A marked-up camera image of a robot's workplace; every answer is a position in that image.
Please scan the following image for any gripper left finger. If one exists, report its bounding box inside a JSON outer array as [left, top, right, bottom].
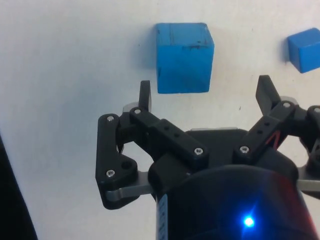
[[95, 79, 211, 210]]

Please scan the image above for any small blue cube block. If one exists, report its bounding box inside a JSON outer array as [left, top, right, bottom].
[[286, 27, 320, 74]]

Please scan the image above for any large blue cube block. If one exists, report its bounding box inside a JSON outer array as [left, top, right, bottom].
[[155, 22, 216, 95]]

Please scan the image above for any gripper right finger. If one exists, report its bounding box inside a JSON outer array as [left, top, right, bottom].
[[232, 74, 320, 173]]

